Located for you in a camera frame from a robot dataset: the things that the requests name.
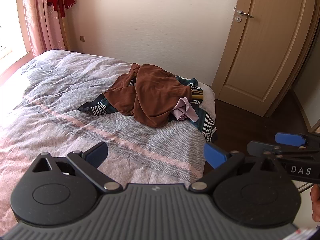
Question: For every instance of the white mattress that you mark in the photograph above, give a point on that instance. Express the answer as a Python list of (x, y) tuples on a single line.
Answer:
[(208, 92)]

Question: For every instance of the round silver door lock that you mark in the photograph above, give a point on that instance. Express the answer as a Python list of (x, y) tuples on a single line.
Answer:
[(238, 19)]

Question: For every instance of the beige wooden door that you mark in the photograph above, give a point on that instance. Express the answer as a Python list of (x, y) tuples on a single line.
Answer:
[(260, 45)]

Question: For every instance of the grey pink herringbone blanket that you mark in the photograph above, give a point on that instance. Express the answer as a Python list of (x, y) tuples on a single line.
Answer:
[(62, 100)]

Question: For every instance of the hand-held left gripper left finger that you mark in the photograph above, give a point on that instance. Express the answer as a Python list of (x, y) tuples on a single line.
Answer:
[(98, 152)]

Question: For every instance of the dark striped garment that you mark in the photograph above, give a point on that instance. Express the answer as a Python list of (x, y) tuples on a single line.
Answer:
[(203, 120)]

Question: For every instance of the wooden coat stand pole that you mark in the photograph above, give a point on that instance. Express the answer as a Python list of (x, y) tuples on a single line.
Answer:
[(65, 32)]

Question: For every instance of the brown garment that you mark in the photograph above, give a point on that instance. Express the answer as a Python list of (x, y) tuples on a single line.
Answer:
[(150, 95)]

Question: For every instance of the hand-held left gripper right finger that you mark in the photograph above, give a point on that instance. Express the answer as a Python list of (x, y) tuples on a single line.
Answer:
[(214, 156)]

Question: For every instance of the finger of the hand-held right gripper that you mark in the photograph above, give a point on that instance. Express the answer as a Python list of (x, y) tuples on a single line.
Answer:
[(287, 138), (260, 147)]

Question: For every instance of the pink curtain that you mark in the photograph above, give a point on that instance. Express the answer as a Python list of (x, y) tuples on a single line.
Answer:
[(37, 17)]

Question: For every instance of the yellow cloth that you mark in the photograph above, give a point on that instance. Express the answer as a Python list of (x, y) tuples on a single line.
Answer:
[(197, 96)]

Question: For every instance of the light pink garment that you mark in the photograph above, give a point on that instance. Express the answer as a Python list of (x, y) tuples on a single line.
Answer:
[(186, 110)]

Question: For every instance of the person's right forearm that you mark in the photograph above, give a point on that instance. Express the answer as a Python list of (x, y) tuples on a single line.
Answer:
[(315, 202)]

